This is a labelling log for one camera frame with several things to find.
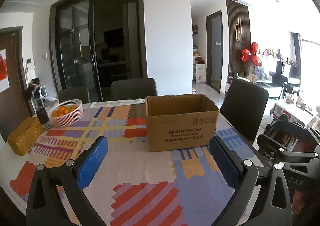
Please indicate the black cup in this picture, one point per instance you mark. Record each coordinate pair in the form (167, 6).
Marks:
(42, 115)

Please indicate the white storage shelf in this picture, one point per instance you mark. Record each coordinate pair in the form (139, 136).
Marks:
(199, 73)

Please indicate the black upright piano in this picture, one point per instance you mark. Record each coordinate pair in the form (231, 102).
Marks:
(284, 72)

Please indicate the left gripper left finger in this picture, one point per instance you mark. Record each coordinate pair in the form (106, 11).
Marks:
(44, 205)

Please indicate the red foil balloon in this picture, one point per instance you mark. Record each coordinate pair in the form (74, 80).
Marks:
(251, 55)

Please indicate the oranges in basket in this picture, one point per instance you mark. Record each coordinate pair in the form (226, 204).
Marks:
(63, 110)

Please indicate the black glass sliding door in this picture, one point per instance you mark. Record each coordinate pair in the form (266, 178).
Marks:
(94, 43)

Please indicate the red fu door poster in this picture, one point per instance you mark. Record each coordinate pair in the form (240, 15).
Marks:
(4, 81)

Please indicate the yellow woven tissue box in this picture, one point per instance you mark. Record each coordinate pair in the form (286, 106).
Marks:
(21, 139)

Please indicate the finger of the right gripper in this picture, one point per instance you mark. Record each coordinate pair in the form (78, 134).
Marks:
(284, 139)
(300, 159)

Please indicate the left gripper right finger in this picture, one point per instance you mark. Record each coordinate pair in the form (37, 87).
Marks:
(272, 204)

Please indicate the brown cardboard box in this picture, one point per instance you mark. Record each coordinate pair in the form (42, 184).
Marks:
(180, 121)

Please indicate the colourful patterned table mat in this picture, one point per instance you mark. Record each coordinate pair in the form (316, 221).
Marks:
(133, 185)

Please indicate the pink basket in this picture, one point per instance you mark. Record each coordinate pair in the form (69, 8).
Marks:
(68, 119)

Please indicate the dark chair far left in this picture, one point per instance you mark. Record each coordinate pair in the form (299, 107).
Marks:
(81, 93)

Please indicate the dark chair behind box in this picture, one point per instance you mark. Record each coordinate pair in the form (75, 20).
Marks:
(131, 89)

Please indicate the dark chair right side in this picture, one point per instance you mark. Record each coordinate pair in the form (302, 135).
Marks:
(244, 107)

